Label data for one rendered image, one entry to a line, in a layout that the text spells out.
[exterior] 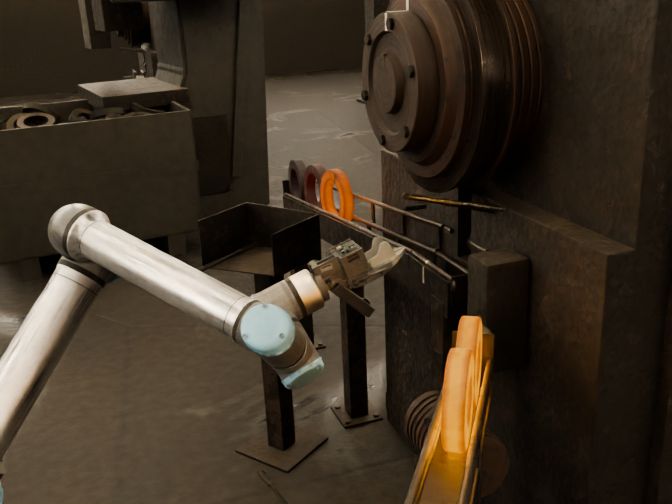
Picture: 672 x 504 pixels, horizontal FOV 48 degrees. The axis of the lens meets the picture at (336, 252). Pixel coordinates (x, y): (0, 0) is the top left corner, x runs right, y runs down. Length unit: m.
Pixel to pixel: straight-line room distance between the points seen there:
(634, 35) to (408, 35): 0.41
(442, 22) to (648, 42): 0.39
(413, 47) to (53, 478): 1.61
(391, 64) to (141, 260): 0.63
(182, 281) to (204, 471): 0.94
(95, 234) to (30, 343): 0.30
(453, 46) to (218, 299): 0.64
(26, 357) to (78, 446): 0.81
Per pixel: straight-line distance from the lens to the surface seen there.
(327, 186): 2.39
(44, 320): 1.78
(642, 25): 1.32
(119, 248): 1.59
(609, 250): 1.35
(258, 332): 1.38
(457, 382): 1.10
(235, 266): 2.09
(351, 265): 1.60
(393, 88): 1.54
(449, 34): 1.48
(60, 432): 2.64
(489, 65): 1.43
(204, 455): 2.38
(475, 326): 1.26
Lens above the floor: 1.32
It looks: 20 degrees down
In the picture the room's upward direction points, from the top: 3 degrees counter-clockwise
